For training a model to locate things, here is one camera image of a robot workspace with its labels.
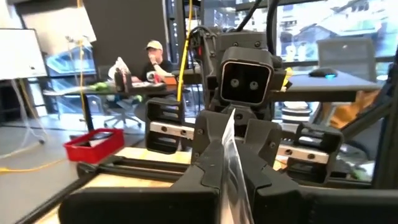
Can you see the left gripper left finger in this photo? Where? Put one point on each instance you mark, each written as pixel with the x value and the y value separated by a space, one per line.
pixel 140 205

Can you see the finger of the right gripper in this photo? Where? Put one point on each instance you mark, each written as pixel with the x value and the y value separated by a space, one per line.
pixel 206 130
pixel 264 140

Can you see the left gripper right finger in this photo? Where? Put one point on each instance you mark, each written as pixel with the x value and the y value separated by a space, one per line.
pixel 311 208

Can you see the clear plastic zip bag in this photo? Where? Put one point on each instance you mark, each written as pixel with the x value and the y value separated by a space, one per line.
pixel 231 161

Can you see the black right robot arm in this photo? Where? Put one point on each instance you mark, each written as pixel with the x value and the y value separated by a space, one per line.
pixel 239 39

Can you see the white swivel chair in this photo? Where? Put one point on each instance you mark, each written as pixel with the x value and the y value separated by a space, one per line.
pixel 122 107

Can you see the black cluttered desk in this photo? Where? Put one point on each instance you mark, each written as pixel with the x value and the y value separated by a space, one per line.
pixel 124 90

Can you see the person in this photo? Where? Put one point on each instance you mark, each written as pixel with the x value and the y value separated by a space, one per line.
pixel 155 62

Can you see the red plastic bin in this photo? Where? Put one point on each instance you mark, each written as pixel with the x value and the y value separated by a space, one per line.
pixel 93 152

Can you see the white plastic bag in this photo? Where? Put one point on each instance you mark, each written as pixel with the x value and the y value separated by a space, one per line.
pixel 119 67

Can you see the green object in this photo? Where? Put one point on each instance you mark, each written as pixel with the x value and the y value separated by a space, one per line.
pixel 99 86

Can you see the dark desk with mouse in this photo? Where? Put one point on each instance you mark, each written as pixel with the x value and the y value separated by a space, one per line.
pixel 326 87

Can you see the black computer mouse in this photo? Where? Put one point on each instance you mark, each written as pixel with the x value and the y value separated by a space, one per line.
pixel 321 72

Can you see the orange cloth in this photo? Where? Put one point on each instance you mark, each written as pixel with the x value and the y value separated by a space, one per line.
pixel 351 109

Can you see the white whiteboard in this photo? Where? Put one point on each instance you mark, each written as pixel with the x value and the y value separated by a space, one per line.
pixel 18 53

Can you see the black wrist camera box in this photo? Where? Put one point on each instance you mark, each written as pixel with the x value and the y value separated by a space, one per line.
pixel 245 77

